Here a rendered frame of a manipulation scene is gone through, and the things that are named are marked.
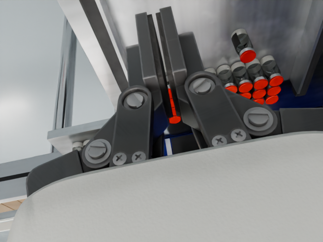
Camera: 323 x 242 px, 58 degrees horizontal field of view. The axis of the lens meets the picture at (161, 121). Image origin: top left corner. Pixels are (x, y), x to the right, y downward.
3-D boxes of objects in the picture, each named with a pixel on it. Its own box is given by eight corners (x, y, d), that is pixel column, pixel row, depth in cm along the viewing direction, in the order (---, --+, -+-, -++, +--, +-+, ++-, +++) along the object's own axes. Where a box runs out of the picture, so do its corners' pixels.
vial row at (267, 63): (272, 63, 46) (282, 85, 43) (161, 87, 47) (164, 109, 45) (274, 53, 44) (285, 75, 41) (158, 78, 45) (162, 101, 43)
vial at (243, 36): (245, 39, 41) (255, 60, 39) (230, 42, 41) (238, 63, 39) (247, 26, 39) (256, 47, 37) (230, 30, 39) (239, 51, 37)
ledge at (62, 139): (130, 151, 67) (131, 158, 66) (77, 162, 68) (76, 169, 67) (111, 117, 56) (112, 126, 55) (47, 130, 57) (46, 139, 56)
